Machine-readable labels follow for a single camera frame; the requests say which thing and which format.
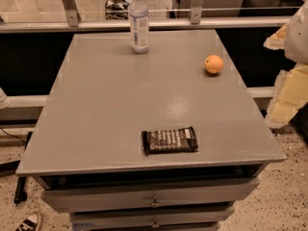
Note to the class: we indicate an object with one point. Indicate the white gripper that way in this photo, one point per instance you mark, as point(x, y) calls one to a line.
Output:
point(298, 38)

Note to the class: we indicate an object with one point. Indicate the orange fruit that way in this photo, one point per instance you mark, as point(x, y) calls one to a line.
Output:
point(214, 64)

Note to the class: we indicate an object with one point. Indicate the black rxbar chocolate wrapper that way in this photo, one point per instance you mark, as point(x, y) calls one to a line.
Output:
point(181, 140)

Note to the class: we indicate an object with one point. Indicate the grey drawer cabinet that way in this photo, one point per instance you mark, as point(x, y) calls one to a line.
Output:
point(89, 132)

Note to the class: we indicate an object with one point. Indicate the top grey drawer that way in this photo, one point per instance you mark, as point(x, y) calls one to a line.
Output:
point(140, 196)

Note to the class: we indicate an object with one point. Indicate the grey drawer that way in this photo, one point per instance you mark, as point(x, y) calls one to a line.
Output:
point(145, 218)
point(140, 196)

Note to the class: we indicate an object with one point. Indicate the clear plastic water bottle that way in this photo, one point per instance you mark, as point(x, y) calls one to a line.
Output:
point(139, 26)

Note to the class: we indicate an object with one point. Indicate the black white patterned bag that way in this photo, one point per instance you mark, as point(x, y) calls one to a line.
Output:
point(116, 9)

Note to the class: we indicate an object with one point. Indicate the round metal drawer knob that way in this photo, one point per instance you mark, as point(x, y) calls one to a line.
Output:
point(155, 204)

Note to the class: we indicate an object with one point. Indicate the lower metal drawer knob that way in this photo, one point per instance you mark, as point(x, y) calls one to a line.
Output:
point(155, 225)

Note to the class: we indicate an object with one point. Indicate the black pole on floor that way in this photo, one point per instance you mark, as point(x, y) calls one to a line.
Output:
point(20, 194)

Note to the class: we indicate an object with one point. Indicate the black and white sneaker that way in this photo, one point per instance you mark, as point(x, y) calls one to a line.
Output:
point(31, 223)

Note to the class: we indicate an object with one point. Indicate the metal railing frame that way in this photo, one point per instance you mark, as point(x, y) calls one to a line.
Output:
point(37, 16)

